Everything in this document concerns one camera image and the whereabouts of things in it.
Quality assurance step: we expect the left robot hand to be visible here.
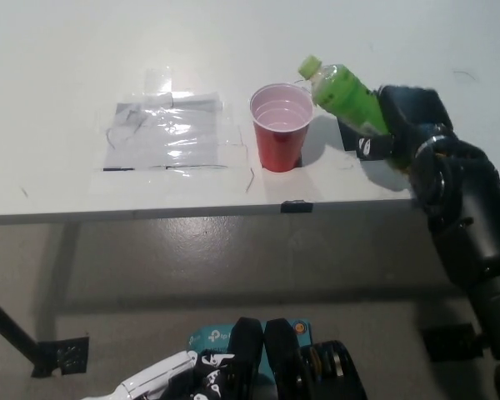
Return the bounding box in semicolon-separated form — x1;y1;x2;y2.
120;349;238;400

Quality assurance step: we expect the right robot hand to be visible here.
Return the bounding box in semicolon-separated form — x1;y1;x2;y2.
355;84;458;170

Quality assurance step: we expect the green tea plastic bottle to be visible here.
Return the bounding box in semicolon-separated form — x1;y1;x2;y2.
297;55;412;174

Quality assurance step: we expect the black and teal robot torso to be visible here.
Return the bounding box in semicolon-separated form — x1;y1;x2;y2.
187;317;368;400

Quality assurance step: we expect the red plastic cup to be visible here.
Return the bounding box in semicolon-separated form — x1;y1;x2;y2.
249;82;316;173

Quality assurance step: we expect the black tape square marker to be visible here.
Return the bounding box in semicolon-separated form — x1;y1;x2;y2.
336;117;397;162

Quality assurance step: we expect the short black tape strip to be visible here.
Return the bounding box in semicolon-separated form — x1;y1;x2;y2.
281;199;313;215

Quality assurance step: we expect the black table leg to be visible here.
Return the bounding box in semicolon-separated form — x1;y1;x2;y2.
0;287;41;372

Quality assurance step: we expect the taped clear plastic sheet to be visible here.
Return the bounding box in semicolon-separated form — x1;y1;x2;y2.
102;92;226;173

